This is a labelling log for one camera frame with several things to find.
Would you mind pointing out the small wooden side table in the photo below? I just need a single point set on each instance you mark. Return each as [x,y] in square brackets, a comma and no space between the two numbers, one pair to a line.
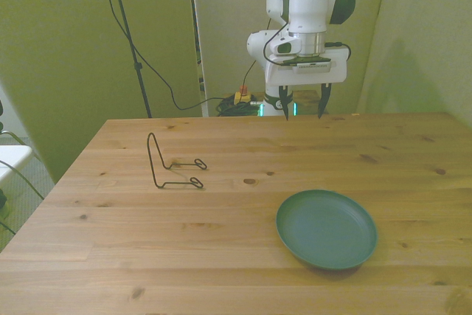
[308,99]

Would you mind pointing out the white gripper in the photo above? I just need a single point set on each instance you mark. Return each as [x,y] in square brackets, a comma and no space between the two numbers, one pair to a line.
[306,78]

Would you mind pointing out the black tripod stand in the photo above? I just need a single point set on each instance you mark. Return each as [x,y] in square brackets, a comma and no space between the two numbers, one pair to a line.
[127,31]

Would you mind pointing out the dark green round plate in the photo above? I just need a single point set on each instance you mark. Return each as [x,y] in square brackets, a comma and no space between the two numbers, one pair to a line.
[326,234]

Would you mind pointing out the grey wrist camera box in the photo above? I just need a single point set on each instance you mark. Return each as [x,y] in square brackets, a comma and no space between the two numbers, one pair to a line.
[313,68]

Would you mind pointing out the yellow emergency stop box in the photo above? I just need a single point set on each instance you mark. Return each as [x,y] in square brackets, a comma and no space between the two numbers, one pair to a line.
[241,96]

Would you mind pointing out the white stool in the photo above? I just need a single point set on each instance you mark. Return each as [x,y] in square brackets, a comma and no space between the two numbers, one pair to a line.
[13,158]

